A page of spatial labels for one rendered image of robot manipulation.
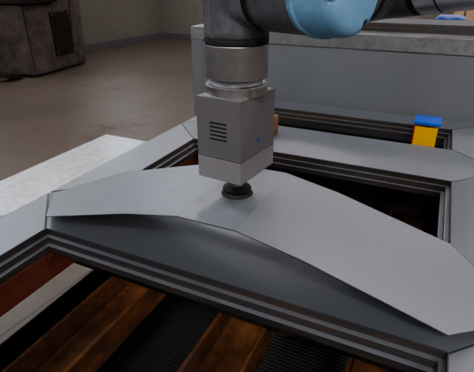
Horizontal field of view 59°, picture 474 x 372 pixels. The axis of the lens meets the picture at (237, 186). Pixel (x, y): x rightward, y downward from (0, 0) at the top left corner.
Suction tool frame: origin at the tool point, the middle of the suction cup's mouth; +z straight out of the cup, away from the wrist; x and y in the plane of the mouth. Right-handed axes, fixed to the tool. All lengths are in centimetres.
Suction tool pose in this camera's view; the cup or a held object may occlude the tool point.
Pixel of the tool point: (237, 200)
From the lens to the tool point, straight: 57.5
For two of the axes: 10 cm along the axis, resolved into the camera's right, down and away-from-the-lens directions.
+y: -5.3, 3.7, -7.6
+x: 8.5, 2.3, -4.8
